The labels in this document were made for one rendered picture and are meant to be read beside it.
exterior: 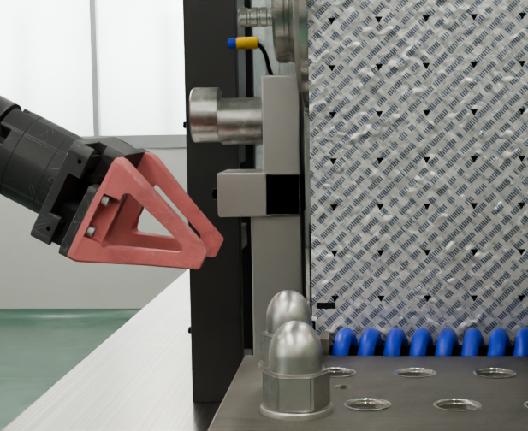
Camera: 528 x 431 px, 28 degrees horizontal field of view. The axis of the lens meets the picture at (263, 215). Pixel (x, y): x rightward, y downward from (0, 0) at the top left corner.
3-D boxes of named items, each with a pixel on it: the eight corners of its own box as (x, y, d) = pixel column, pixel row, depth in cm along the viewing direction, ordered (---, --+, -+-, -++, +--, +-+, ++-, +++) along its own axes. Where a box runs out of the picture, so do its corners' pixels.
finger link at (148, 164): (183, 305, 67) (51, 237, 68) (203, 287, 74) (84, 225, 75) (231, 209, 66) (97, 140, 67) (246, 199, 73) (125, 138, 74)
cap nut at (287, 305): (261, 359, 65) (260, 285, 64) (322, 359, 64) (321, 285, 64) (255, 373, 61) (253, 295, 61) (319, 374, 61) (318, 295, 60)
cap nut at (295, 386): (263, 400, 55) (261, 314, 55) (335, 400, 55) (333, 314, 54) (256, 420, 52) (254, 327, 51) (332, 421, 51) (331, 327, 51)
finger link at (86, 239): (173, 315, 64) (34, 243, 64) (194, 295, 71) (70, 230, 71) (223, 214, 63) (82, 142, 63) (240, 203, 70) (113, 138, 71)
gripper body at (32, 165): (55, 250, 64) (-53, 195, 65) (100, 232, 74) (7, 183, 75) (100, 154, 63) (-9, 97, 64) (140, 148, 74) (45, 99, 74)
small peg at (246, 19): (237, 24, 75) (240, 29, 77) (277, 23, 75) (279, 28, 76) (237, 5, 75) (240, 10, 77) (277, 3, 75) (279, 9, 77)
